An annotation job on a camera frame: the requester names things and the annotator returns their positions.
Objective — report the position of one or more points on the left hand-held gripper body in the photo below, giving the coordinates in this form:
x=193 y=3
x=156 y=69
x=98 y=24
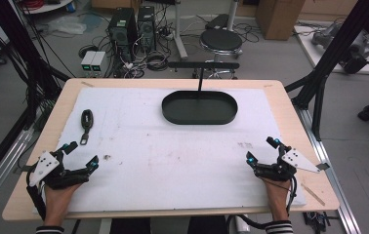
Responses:
x=46 y=164

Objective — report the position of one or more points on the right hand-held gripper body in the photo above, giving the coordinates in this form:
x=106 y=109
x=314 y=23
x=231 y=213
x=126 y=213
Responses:
x=298 y=159

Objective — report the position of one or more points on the black hanger stand with tray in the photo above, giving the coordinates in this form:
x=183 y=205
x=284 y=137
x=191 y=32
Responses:
x=198 y=109

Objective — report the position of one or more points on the person's left hand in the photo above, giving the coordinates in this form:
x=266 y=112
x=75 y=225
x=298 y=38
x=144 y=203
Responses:
x=59 y=203

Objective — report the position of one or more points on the person's right hand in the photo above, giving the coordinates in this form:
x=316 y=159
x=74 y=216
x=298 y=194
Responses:
x=277 y=198

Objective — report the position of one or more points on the small dark crumb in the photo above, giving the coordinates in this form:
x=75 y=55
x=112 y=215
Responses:
x=107 y=157

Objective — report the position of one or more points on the thin wooden stick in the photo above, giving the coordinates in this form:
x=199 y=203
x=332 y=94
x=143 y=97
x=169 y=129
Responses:
x=312 y=194

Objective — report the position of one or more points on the person's left striped sleeve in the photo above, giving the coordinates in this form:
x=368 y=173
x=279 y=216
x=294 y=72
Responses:
x=49 y=230

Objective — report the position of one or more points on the person's striped sleeve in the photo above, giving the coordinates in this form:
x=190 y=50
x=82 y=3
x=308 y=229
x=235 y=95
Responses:
x=279 y=227
x=49 y=230

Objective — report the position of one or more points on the person's right striped sleeve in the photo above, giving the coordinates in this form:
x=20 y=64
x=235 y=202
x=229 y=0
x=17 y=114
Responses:
x=279 y=227

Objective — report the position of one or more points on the white foam mat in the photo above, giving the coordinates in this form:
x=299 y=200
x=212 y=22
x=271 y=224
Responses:
x=179 y=156

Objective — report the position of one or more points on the white power supply unit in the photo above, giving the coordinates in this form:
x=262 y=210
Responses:
x=98 y=62
x=88 y=61

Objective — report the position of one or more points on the person's dark trouser legs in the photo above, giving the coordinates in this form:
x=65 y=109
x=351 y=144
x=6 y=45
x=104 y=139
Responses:
x=166 y=226

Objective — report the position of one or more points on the white platform board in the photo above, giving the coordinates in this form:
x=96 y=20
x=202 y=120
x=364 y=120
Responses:
x=316 y=53

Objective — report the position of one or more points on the black round stool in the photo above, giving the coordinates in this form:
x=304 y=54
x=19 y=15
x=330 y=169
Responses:
x=221 y=40

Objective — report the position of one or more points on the clear plastic bag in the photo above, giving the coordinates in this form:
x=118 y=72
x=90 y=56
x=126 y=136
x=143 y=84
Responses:
x=67 y=25

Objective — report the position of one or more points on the grey robot on platform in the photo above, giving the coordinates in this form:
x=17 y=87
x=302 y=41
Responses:
x=351 y=45

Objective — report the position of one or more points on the brown cardboard box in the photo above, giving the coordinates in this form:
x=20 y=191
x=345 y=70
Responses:
x=278 y=18

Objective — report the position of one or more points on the black computer tower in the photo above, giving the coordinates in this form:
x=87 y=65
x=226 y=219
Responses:
x=146 y=27
x=122 y=32

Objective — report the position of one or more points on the white round table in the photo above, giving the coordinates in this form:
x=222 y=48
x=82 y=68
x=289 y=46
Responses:
x=44 y=6

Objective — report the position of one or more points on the grey desk leg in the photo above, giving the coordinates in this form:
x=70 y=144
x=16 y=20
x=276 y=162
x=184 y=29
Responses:
x=179 y=32

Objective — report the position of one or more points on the aluminium floor rail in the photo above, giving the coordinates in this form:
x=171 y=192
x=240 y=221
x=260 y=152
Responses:
x=0 y=172
x=332 y=182

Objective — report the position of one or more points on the black metal frame post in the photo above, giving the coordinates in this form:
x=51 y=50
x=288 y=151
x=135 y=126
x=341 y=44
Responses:
x=329 y=58
x=20 y=45

